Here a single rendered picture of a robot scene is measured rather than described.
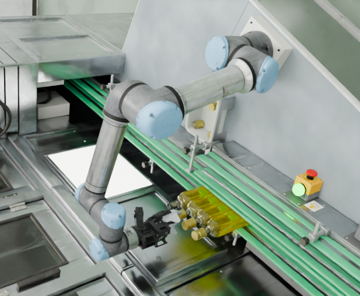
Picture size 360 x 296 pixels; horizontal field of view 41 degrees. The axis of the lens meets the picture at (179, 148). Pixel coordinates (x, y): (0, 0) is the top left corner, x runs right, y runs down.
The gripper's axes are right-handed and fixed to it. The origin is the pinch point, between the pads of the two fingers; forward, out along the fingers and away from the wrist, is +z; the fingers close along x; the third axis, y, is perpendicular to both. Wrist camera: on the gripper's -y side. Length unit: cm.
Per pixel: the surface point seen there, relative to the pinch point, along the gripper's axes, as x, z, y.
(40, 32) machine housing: 13, 12, -146
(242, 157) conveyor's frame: 15.1, 33.4, -4.4
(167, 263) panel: -12.2, -8.2, 9.0
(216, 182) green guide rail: 5.6, 22.4, -4.8
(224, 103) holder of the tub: 30, 34, -22
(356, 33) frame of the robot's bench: 60, 95, -13
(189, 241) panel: -12.6, 7.0, 3.5
